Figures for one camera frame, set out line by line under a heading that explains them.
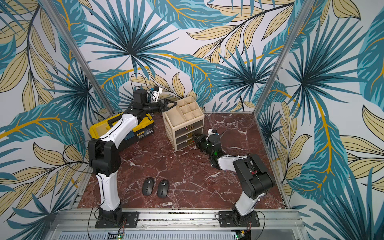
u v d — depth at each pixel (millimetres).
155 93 805
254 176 477
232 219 732
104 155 530
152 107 776
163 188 816
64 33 751
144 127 944
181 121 847
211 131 874
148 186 818
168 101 781
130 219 736
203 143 815
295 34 769
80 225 744
